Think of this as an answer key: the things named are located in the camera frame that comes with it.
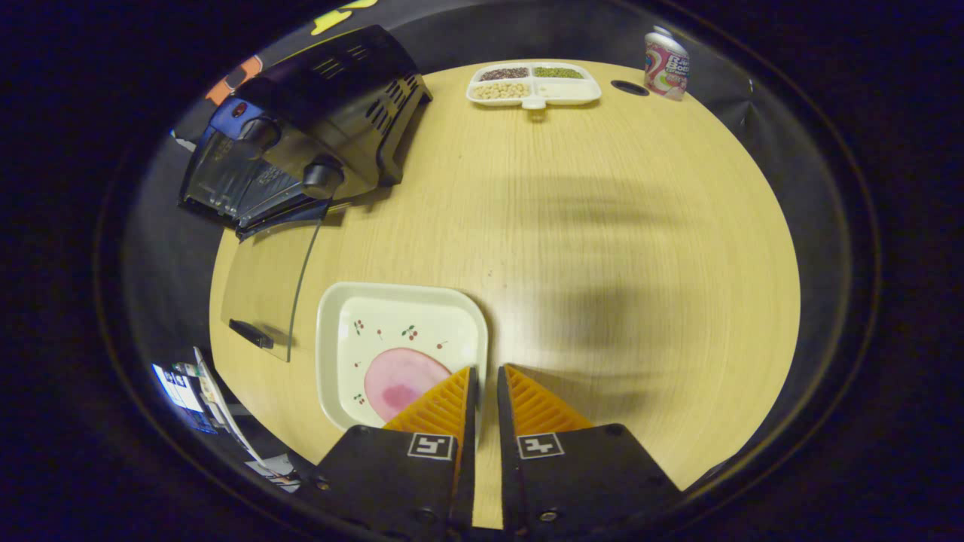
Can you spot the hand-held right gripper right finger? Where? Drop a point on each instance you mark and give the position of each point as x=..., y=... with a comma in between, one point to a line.
x=580, y=482

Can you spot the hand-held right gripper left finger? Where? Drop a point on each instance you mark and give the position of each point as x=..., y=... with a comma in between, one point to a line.
x=392, y=482

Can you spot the pink ham slice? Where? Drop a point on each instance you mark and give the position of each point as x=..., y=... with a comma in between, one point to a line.
x=399, y=384

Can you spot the cherry print white plate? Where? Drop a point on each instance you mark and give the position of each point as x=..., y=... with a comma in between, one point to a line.
x=376, y=309

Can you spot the black electric oven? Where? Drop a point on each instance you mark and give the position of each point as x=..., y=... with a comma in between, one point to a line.
x=339, y=98

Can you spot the white printed sheet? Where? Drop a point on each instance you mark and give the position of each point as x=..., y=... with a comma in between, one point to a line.
x=215, y=399

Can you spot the white divided bean tray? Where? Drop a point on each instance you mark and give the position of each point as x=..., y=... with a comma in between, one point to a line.
x=565, y=90

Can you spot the black backdrop cloth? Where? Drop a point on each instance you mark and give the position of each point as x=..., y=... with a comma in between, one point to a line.
x=452, y=38

